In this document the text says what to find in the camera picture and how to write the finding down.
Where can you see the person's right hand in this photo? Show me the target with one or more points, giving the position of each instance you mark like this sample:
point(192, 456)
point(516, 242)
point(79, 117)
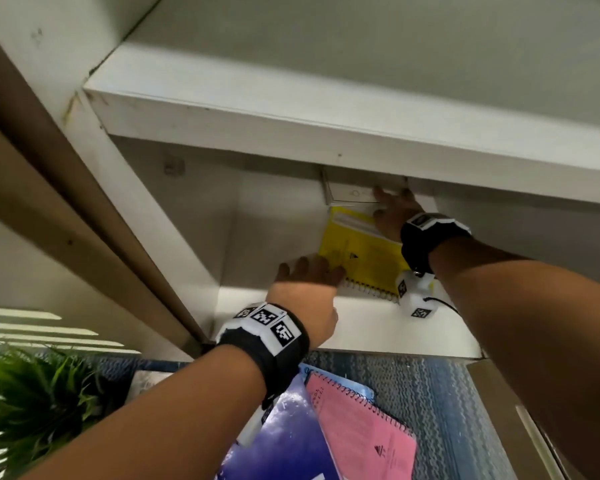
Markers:
point(395, 217)

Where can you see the person's left hand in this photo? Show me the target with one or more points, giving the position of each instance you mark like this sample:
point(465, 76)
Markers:
point(305, 304)

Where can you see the yellow spiral notebook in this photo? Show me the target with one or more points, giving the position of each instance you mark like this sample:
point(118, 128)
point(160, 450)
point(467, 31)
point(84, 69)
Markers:
point(365, 254)

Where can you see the cream cookbook with bowl picture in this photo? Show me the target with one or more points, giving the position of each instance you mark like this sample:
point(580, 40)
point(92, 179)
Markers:
point(350, 187)

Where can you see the light blue spiral notebook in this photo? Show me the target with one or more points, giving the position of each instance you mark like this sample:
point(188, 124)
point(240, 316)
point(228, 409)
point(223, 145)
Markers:
point(352, 389)

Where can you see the dark blue spiral notebook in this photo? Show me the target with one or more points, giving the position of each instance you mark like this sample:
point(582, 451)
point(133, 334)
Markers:
point(290, 444)

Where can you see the beige wooden cabinet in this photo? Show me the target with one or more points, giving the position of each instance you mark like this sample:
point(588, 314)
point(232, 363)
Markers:
point(180, 234)

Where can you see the pink spiral notebook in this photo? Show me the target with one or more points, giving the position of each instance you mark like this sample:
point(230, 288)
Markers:
point(365, 439)

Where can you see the artificial grass plant black pot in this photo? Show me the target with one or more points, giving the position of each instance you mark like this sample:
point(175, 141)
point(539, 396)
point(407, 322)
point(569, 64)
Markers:
point(30, 404)

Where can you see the person's right forearm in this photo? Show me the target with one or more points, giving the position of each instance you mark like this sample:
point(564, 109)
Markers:
point(530, 334)

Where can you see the person's left forearm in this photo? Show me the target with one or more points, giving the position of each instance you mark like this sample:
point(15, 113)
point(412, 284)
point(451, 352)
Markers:
point(155, 419)

